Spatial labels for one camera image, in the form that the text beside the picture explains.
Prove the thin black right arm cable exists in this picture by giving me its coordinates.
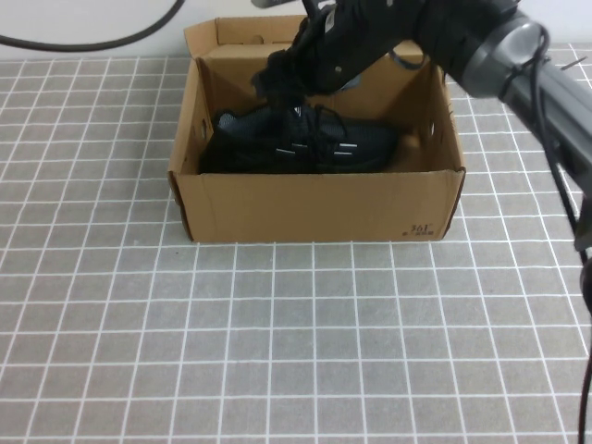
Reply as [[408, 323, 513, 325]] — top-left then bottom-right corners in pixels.
[[501, 25, 592, 444]]

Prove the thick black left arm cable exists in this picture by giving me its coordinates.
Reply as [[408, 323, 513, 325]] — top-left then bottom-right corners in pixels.
[[0, 0, 185, 50]]

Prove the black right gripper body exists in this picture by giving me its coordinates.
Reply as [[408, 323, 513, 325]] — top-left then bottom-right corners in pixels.
[[302, 0, 426, 94]]

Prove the brown cardboard shoe box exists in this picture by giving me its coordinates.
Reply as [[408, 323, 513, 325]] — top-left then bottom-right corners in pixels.
[[166, 16, 467, 242]]

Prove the grey white grid tablecloth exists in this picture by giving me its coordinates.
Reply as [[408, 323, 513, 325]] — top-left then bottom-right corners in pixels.
[[0, 41, 592, 444]]

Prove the black knit sneaker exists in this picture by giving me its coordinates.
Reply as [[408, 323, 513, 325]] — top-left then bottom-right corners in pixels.
[[198, 0, 400, 176]]

